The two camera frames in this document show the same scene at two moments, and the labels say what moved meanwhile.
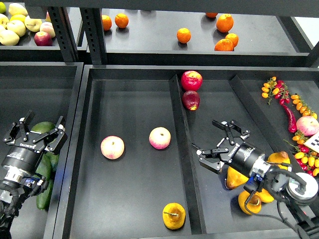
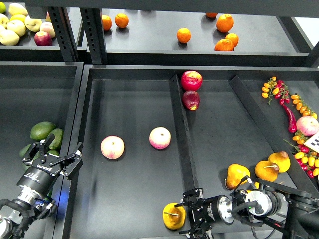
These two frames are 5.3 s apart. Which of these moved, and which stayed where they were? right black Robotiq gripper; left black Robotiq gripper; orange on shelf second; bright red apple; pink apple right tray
Moved: left black Robotiq gripper; right black Robotiq gripper
Stayed: pink apple right tray; orange on shelf second; bright red apple
